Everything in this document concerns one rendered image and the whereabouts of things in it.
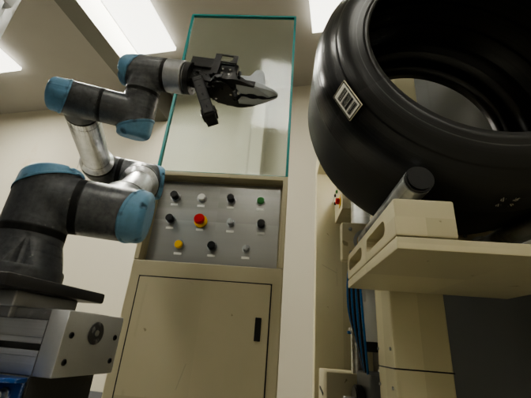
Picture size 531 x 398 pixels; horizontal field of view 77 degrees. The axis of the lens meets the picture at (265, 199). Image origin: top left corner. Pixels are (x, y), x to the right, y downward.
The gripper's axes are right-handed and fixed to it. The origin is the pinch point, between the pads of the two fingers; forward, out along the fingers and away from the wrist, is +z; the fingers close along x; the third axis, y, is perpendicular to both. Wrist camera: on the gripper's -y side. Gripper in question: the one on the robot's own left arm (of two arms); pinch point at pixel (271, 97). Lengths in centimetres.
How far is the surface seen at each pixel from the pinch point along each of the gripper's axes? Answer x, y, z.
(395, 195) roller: -6.6, -22.4, 25.6
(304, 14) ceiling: 172, 250, -17
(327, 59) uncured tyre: -9.7, 2.7, 10.7
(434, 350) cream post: 25, -43, 45
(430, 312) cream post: 25, -35, 44
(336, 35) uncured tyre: -11.4, 7.3, 11.5
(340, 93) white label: -10.8, -6.1, 14.0
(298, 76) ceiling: 255, 249, -18
